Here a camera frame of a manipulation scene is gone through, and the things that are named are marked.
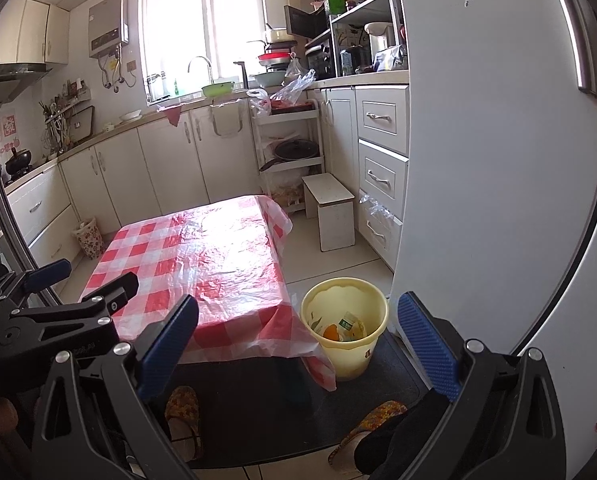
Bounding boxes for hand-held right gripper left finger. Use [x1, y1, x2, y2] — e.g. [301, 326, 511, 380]
[31, 294, 202, 480]

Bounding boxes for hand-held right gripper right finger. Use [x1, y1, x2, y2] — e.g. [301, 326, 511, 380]
[397, 291, 569, 480]

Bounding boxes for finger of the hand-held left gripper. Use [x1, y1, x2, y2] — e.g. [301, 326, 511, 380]
[0, 258, 73, 302]
[78, 272, 140, 322]

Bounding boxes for yellow plastic bucket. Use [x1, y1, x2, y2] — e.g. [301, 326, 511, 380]
[300, 277, 390, 382]

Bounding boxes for floral waste basket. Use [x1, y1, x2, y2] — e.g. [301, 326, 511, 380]
[73, 216, 104, 260]

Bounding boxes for floral slipper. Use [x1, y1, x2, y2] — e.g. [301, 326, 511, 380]
[329, 400, 409, 476]
[164, 385, 204, 461]

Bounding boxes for person's black trouser leg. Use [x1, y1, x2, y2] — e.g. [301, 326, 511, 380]
[367, 389, 452, 480]

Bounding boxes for red white checked tablecloth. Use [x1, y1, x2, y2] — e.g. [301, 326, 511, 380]
[78, 194, 337, 392]

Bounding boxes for black wok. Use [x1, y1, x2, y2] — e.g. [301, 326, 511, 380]
[4, 146, 34, 174]

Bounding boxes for black floor mat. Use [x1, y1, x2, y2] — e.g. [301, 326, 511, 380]
[167, 330, 425, 469]

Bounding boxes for white kitchen base cabinets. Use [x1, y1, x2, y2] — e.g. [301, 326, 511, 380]
[4, 94, 260, 263]

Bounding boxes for white step stool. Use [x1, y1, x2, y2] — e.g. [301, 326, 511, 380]
[301, 173, 356, 253]

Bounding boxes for white drawer cabinet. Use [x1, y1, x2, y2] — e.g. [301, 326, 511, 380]
[321, 82, 410, 272]

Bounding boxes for white refrigerator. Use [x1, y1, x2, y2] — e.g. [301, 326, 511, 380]
[389, 0, 597, 357]

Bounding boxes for range hood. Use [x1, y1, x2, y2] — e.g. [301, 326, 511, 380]
[0, 62, 52, 107]

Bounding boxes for white hanging plastic bag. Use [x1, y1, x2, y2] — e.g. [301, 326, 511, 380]
[211, 100, 244, 137]

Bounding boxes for green basin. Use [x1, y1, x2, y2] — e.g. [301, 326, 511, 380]
[202, 81, 236, 100]

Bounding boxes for black frying pan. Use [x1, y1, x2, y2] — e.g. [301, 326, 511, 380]
[258, 139, 321, 172]

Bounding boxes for white red plastic bag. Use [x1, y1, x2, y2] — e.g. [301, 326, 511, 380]
[247, 88, 272, 116]

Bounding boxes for white shelf rack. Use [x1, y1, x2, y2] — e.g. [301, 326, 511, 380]
[251, 100, 327, 211]

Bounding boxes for metal faucet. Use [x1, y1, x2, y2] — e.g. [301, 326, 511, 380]
[187, 56, 214, 87]

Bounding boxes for crumpled clear plastic bag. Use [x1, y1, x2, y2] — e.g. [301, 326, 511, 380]
[271, 57, 316, 104]

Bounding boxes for kitchen window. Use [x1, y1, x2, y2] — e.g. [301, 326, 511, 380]
[139, 0, 270, 107]

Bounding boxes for stack of bowls and pots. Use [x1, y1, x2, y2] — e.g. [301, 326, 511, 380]
[251, 27, 300, 87]

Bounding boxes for silver foil bag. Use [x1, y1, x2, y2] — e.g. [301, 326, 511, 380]
[373, 44, 409, 72]

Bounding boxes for black toaster oven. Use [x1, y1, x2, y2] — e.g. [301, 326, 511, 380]
[305, 30, 336, 80]

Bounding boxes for white thermos pot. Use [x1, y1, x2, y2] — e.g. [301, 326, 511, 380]
[365, 21, 397, 64]

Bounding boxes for black microwave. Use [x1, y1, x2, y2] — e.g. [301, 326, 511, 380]
[284, 4, 329, 40]

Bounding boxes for white counter shelf unit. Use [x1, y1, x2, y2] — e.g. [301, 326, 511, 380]
[329, 0, 405, 79]

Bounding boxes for clear bag on drawer handle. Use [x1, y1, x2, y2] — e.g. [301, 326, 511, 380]
[359, 192, 404, 226]

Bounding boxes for red paper wall decoration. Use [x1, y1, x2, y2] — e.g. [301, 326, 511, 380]
[0, 112, 20, 154]

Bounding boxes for wall utensil rack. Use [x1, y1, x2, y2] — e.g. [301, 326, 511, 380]
[38, 80, 96, 154]

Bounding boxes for white upper wall cabinet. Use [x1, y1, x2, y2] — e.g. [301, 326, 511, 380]
[0, 0, 70, 66]

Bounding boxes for wall gas water heater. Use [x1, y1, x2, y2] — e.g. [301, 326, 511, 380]
[88, 0, 130, 59]

